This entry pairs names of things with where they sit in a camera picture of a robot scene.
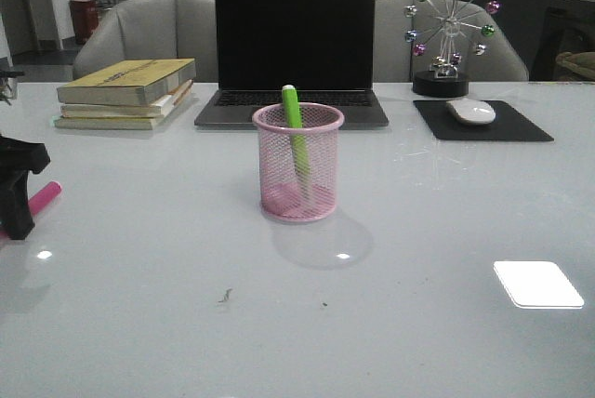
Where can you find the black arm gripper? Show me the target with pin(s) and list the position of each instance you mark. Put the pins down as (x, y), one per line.
(17, 158)

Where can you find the pink highlighter pen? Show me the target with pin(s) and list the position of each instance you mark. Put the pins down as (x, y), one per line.
(40, 200)

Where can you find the green highlighter pen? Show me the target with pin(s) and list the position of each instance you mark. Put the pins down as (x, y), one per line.
(293, 119)

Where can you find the pink mesh pen holder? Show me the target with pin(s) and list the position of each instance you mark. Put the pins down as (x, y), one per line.
(280, 193)

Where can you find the bottom pale book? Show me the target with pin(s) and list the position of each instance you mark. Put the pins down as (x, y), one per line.
(118, 123)

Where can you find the top yellow book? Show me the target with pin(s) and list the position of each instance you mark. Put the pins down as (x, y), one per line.
(129, 83)

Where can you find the middle cream book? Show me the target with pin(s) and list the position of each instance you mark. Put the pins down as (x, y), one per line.
(158, 109)

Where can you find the red trash bin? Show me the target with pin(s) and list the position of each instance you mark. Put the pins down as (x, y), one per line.
(85, 19)

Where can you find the left grey armchair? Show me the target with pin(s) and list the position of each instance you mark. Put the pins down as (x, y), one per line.
(154, 29)

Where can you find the grey armchair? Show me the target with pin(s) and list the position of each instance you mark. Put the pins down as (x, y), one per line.
(405, 42)
(154, 29)

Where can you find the grey open laptop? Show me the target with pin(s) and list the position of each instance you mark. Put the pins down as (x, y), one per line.
(324, 48)

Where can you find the right grey armchair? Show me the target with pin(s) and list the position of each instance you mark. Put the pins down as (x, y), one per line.
(405, 42)

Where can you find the black mouse pad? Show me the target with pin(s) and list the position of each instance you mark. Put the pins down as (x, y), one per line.
(509, 124)

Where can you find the ferris wheel desk ornament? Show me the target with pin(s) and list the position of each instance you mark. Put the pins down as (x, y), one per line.
(446, 23)

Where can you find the white computer mouse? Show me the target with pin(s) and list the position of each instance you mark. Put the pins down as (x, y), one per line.
(471, 111)

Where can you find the brown cushioned seat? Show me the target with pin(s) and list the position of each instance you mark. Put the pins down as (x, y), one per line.
(579, 66)

